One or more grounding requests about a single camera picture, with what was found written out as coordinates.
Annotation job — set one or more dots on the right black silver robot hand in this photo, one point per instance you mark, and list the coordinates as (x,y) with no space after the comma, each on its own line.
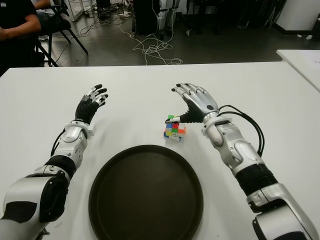
(202,102)

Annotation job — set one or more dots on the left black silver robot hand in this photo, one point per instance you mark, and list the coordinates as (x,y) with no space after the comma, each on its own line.
(85,110)

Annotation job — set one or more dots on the multicoloured Rubik's cube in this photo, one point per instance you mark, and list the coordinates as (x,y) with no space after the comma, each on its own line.
(175,131)

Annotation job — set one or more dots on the left silver black robot arm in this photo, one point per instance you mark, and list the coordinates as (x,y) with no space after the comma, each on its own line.
(70,142)

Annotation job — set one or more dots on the right silver black robot arm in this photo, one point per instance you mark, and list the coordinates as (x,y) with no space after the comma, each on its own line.
(240,147)

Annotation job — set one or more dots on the dark brown round plate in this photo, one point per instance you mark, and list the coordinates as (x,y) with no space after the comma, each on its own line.
(145,195)

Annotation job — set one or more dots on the white caster wheel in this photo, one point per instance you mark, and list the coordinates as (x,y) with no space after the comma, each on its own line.
(188,32)

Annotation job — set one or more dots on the black folding chair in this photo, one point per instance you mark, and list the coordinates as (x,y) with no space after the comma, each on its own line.
(60,25)

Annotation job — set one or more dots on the glass display cabinet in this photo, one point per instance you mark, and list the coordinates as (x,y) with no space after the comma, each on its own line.
(75,10)

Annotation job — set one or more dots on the white side table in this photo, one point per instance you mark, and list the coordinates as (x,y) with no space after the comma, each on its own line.
(305,62)

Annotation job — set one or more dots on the seated person in black shirt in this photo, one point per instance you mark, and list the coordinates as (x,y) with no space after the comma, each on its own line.
(15,15)

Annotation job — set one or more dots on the small white floor object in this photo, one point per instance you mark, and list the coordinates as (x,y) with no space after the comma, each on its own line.
(309,37)

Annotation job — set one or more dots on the white cabinet with black base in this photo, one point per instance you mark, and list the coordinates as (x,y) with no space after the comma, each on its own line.
(297,15)

